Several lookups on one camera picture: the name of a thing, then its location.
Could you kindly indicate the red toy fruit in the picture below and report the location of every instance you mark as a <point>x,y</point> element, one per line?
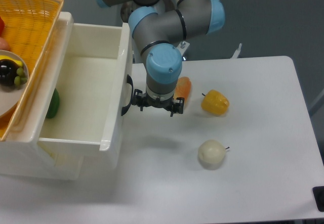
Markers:
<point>2,25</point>

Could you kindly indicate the white plate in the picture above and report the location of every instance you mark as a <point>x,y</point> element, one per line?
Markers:
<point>10,96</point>

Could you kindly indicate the white toy pear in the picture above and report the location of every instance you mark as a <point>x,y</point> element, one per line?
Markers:
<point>211,154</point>

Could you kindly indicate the dark purple toy mangosteen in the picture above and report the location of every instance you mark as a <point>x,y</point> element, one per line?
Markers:
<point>12,74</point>

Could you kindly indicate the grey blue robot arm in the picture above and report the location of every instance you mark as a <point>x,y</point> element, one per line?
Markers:
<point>156,34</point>

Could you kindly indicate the yellow woven basket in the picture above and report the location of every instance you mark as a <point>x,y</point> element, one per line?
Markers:
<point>29,25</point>

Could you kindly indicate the white metal bracket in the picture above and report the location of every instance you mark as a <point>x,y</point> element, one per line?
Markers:
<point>237,52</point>

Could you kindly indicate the pink toy peach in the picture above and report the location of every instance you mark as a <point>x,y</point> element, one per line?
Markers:
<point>4,44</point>

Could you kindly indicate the yellow toy bell pepper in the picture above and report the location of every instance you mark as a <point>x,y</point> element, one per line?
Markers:
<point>215,103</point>

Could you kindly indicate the black corner object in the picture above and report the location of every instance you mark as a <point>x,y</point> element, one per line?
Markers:
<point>318,193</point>

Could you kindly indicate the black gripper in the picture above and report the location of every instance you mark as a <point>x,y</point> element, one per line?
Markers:
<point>162,101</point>

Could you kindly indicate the orange toy bread slice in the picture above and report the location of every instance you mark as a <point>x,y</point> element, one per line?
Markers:
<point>183,88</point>

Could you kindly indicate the white drawer cabinet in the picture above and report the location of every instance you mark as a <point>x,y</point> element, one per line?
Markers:
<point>23,152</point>

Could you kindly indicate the green toy pepper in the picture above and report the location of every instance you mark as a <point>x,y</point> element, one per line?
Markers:
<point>54,105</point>

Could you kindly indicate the yellow toy banana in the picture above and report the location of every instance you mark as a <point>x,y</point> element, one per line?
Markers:
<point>18,62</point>

